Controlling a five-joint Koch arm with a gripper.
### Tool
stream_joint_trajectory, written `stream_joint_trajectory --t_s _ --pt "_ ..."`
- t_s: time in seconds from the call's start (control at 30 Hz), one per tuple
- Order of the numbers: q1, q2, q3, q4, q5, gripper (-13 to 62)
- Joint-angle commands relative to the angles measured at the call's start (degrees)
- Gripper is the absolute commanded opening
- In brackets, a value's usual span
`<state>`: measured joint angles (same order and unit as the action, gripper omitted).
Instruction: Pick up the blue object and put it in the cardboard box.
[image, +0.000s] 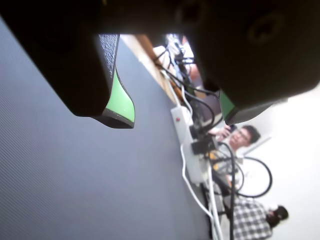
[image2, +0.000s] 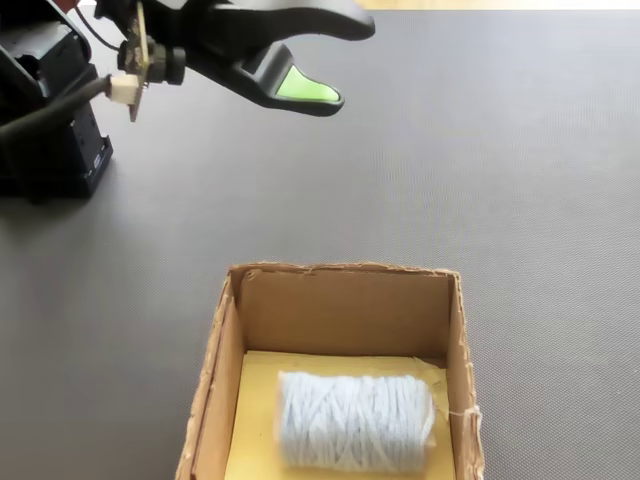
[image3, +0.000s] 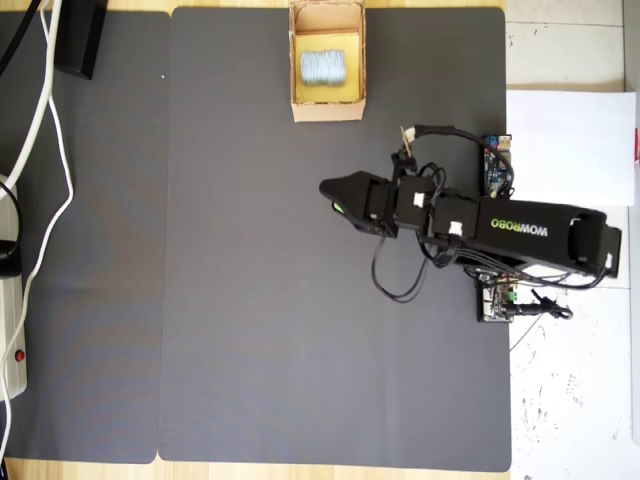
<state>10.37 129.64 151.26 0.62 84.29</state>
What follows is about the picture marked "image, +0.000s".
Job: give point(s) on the dark mobile phone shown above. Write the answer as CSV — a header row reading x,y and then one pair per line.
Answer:
x,y
232,128

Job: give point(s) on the white power strip red switch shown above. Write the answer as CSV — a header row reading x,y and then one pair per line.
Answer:
x,y
197,167

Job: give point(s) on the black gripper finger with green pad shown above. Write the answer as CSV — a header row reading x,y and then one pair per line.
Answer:
x,y
262,62
62,62

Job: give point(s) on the black power plug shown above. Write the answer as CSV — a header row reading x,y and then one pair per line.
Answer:
x,y
195,131
203,146

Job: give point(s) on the person in plaid shirt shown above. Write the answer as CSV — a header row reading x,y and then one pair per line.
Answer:
x,y
250,220

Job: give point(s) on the man with glasses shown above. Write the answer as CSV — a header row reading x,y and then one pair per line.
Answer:
x,y
243,140

